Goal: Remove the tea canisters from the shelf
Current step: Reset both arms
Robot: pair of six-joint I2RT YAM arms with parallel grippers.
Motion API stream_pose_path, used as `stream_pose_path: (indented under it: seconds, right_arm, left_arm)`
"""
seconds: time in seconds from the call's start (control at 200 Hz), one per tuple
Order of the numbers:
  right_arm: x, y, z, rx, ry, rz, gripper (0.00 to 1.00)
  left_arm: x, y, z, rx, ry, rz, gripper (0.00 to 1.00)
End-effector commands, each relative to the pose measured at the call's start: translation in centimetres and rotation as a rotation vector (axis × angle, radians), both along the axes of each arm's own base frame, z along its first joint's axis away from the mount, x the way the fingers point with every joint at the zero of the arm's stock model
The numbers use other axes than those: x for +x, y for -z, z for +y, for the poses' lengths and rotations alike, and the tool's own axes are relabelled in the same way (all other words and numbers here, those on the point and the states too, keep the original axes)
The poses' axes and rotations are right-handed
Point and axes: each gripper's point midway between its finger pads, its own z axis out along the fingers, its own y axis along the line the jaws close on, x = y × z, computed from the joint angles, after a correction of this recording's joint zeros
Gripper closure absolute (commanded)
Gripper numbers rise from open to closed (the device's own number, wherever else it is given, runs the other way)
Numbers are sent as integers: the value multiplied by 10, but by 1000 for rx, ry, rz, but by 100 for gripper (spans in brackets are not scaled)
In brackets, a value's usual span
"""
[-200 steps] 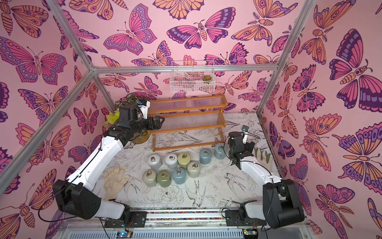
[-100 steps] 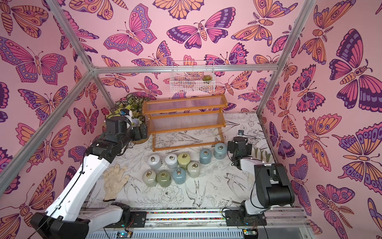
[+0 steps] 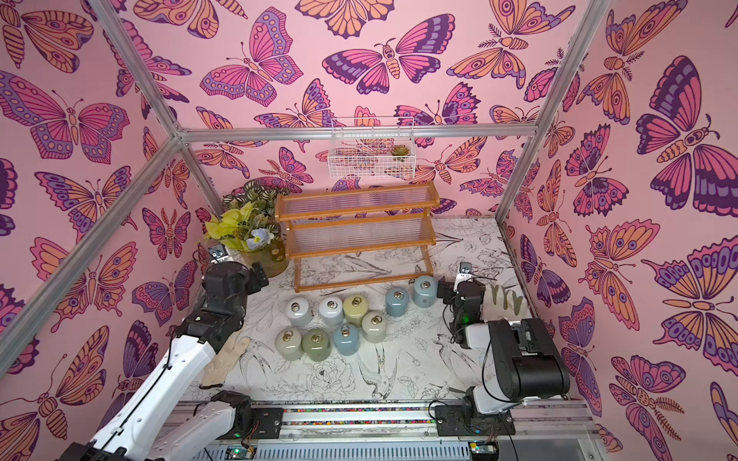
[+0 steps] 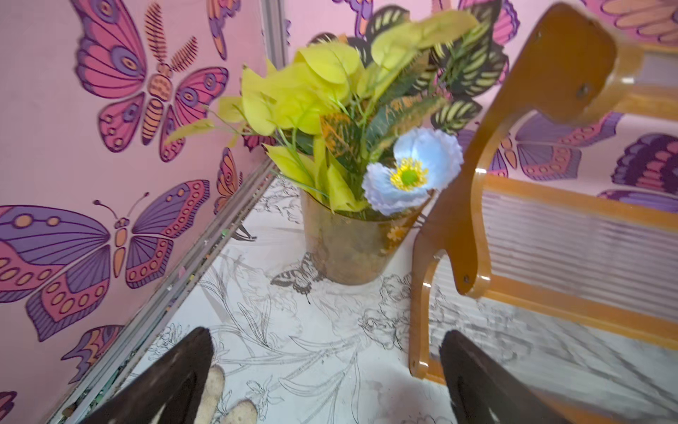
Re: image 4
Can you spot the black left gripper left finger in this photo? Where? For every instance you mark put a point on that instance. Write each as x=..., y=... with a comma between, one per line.
x=169, y=391

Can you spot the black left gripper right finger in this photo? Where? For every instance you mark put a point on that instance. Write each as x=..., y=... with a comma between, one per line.
x=482, y=391

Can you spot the wooden three-tier shelf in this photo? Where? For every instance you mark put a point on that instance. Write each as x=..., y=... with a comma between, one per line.
x=555, y=251

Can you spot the beige work glove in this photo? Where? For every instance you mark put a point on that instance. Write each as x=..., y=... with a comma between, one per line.
x=213, y=407

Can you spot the clear vase with flowers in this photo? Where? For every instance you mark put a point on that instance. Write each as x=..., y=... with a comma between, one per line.
x=344, y=122

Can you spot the striped leaf potted plant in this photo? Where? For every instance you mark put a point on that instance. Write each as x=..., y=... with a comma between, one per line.
x=458, y=72

